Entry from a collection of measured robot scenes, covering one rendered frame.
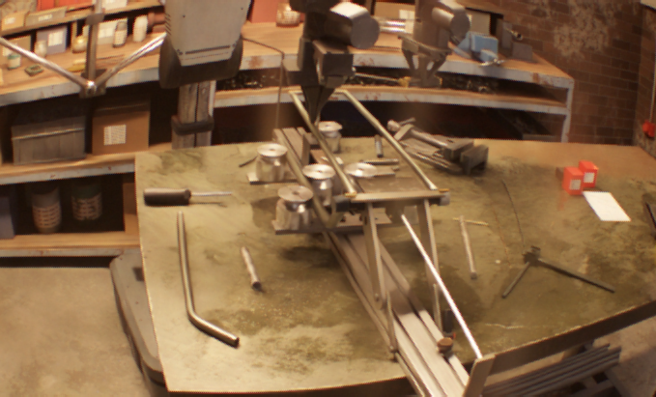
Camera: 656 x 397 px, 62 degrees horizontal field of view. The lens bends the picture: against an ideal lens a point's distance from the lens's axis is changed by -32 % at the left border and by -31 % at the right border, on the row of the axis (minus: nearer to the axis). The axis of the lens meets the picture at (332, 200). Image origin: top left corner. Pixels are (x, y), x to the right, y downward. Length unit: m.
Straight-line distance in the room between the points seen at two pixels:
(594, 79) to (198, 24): 3.01
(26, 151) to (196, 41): 1.14
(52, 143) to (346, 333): 1.83
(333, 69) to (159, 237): 0.39
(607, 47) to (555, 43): 0.53
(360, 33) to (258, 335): 0.43
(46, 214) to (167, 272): 1.75
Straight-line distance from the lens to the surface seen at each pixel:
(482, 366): 0.76
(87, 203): 2.79
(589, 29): 4.16
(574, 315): 1.09
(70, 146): 2.60
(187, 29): 1.72
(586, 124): 4.31
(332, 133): 1.50
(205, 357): 0.91
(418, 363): 0.88
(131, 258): 2.33
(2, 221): 2.81
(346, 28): 1.02
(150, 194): 1.27
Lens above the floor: 1.45
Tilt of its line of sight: 26 degrees down
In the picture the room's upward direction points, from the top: 5 degrees clockwise
